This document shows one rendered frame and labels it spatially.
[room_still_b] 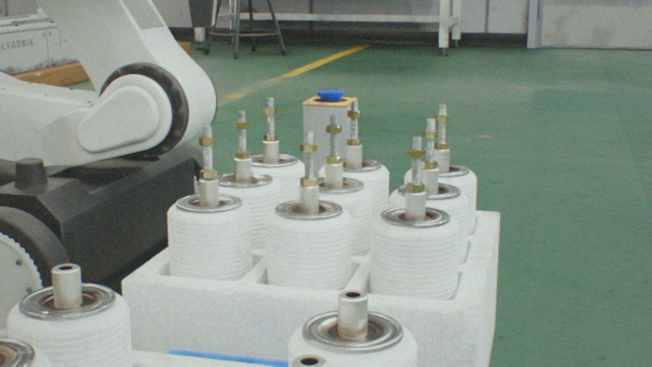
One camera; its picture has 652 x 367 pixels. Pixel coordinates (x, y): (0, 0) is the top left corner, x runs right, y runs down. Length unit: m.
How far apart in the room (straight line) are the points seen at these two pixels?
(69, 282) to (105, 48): 0.70
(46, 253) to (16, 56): 2.80
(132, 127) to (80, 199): 0.13
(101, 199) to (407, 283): 0.58
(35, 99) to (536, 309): 0.84
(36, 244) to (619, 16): 5.14
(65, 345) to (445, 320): 0.39
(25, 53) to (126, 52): 2.68
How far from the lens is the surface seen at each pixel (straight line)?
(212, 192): 1.02
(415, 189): 0.96
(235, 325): 0.98
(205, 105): 1.39
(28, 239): 1.23
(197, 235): 0.99
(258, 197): 1.10
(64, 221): 1.28
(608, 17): 6.04
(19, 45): 4.00
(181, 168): 1.61
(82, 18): 1.40
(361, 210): 1.08
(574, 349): 1.31
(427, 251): 0.94
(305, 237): 0.95
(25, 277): 1.26
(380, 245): 0.95
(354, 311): 0.66
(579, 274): 1.61
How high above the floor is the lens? 0.52
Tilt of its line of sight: 13 degrees down
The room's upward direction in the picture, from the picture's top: straight up
